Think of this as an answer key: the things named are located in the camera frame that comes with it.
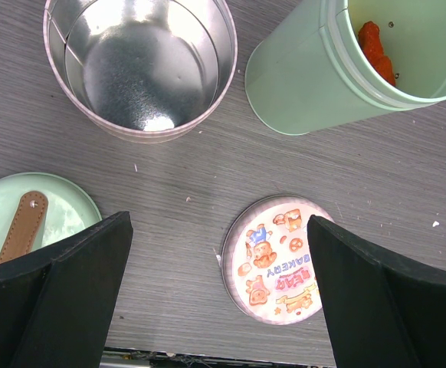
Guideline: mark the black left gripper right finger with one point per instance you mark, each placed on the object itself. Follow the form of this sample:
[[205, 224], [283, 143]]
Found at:
[[381, 308]]

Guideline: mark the tall green canister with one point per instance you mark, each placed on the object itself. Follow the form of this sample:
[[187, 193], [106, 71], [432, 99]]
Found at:
[[310, 72]]

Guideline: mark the green canister lid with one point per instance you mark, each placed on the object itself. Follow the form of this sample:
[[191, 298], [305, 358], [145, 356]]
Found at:
[[70, 209]]

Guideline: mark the round silver tin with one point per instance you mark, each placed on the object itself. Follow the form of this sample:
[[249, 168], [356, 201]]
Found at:
[[144, 71]]

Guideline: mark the round bakery tin lid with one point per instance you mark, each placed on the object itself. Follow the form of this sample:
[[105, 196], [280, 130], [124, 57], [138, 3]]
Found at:
[[266, 263]]

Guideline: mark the red meat piece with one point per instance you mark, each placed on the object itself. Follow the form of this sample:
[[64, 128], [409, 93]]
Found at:
[[370, 43]]

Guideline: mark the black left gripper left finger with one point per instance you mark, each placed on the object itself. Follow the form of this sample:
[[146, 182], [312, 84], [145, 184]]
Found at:
[[57, 303]]

